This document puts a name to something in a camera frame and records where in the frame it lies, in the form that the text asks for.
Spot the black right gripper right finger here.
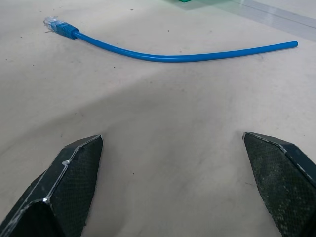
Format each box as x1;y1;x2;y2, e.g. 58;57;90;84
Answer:
242;131;316;237

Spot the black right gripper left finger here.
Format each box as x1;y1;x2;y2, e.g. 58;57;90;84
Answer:
0;134;103;237

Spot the blue Ethernet cable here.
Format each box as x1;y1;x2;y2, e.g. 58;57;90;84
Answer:
43;16;299;63

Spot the clear tape strip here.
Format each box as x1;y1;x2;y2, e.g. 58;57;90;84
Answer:
170;0;316;42

